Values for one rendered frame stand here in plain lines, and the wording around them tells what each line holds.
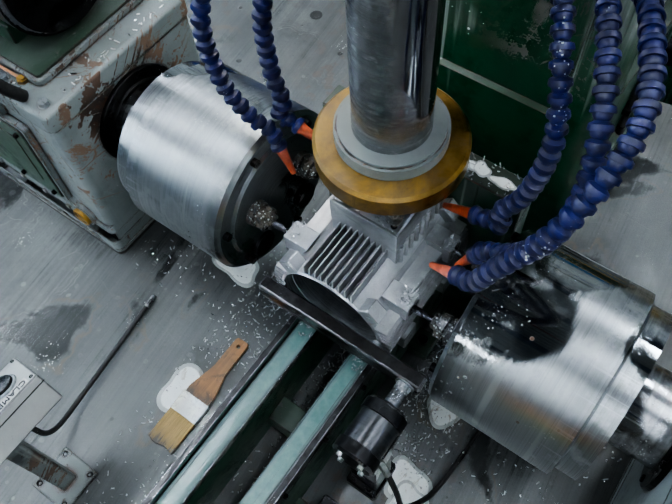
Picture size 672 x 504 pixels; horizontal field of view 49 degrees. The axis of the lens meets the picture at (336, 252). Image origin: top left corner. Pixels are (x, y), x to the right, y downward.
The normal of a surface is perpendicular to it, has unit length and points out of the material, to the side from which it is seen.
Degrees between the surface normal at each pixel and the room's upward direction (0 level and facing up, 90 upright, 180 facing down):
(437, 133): 0
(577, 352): 17
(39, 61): 0
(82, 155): 90
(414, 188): 0
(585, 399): 36
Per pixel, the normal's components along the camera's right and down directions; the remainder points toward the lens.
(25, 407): 0.69, 0.20
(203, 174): -0.41, 0.08
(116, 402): -0.05, -0.49
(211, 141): -0.21, -0.26
